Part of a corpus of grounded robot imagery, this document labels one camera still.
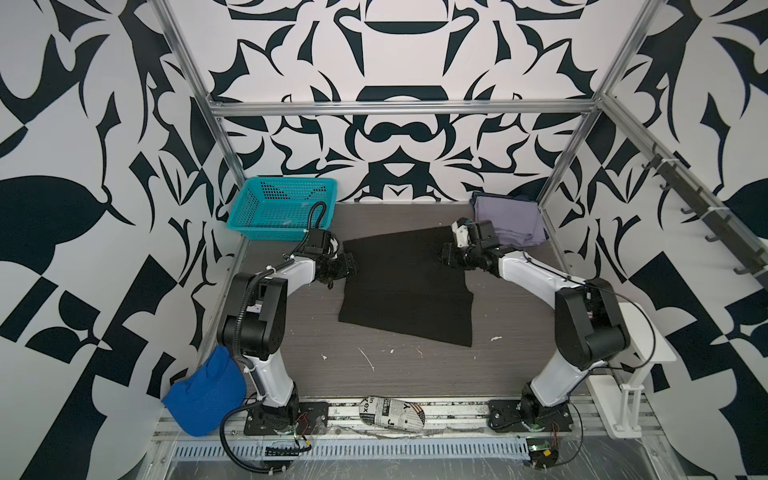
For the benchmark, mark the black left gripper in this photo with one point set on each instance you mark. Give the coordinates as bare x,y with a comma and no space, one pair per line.
348,267

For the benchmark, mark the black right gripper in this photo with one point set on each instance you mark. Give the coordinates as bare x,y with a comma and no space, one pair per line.
451,253

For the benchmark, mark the lilac skirt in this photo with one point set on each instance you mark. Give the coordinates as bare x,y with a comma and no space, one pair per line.
518,223

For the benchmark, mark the black garment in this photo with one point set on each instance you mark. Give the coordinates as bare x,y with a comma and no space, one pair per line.
402,286

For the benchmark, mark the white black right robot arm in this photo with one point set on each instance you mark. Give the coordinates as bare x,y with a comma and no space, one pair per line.
589,326

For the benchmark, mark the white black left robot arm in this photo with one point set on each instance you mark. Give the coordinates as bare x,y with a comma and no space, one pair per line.
254,329

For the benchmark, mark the teal plastic basket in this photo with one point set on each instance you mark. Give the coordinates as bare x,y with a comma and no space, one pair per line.
282,208

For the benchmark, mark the newspaper print shoe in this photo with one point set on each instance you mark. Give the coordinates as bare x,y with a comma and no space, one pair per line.
392,413

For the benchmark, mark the blue cap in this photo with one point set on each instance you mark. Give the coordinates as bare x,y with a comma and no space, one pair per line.
199,403

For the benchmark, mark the white stand rack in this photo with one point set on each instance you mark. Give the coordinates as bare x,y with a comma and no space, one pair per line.
617,395

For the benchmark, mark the green circuit board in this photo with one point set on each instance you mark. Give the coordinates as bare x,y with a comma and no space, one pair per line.
543,454

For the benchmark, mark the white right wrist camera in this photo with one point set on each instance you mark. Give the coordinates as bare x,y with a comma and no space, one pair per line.
461,234

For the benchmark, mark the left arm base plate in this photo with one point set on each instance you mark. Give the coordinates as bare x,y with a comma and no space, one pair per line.
303,418

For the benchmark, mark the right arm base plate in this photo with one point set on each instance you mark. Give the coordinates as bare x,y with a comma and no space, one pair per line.
527,415

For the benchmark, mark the white cable duct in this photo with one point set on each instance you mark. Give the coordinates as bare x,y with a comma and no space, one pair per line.
327,449

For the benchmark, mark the aluminium cage frame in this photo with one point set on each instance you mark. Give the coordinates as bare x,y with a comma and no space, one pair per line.
429,101

